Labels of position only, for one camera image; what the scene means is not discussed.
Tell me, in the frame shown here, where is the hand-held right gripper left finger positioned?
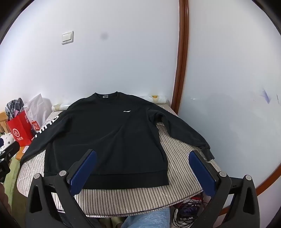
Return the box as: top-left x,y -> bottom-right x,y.
25,149 -> 98,228

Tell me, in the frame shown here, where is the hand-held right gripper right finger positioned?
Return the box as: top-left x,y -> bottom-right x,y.
189,150 -> 261,228

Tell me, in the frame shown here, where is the black sweatshirt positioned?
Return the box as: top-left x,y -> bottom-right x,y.
19,92 -> 215,190

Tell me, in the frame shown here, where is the red paper bag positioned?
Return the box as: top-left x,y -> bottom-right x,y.
6,110 -> 35,146

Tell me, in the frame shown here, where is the green cloth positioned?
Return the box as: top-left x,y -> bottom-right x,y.
4,157 -> 23,198

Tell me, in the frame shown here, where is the black bag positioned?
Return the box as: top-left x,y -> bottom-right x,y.
5,98 -> 24,121

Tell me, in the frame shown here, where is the white plastic bag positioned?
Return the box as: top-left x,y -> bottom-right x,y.
23,93 -> 53,135

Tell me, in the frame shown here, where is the person's leg in jeans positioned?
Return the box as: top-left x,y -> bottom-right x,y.
120,208 -> 170,228

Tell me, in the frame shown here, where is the long white patterned pillow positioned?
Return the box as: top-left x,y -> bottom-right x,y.
52,94 -> 168,111

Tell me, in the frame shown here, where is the tangle of black cables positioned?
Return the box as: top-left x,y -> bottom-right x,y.
171,193 -> 213,226

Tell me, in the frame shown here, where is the white wall light switch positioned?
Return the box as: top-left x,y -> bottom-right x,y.
61,31 -> 74,45

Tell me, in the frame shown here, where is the brown wooden frame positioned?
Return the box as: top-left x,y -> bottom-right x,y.
171,0 -> 281,217

